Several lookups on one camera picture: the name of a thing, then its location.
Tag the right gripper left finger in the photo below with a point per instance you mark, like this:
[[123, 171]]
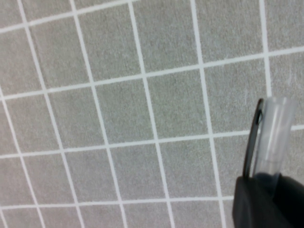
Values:
[[251, 206]]

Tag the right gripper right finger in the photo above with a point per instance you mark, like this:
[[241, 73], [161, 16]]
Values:
[[292, 202]]

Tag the clear pen cap black clip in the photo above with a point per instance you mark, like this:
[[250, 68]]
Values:
[[276, 133]]

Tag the gray white-grid table cloth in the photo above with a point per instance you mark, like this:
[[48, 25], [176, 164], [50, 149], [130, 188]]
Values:
[[142, 107]]

